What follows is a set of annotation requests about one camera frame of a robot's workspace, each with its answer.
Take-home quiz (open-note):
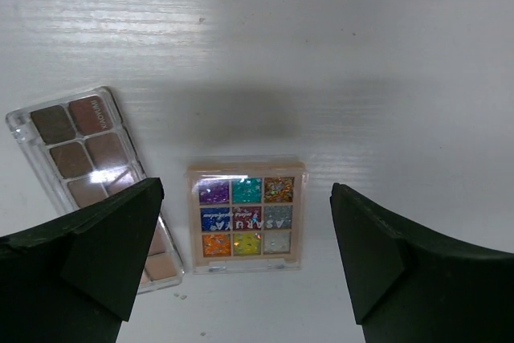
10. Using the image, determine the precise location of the nude eyeshadow palette vertical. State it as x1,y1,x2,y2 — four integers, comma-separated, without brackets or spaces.
6,87,184,294

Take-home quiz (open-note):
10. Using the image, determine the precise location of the colourful square eyeshadow palette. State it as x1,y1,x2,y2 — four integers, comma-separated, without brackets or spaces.
186,157,308,274

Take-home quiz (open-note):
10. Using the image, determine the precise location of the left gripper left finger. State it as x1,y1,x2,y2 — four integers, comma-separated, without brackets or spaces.
1,178,164,342

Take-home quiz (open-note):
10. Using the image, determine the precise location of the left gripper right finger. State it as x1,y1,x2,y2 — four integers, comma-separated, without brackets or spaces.
330,183,513,342

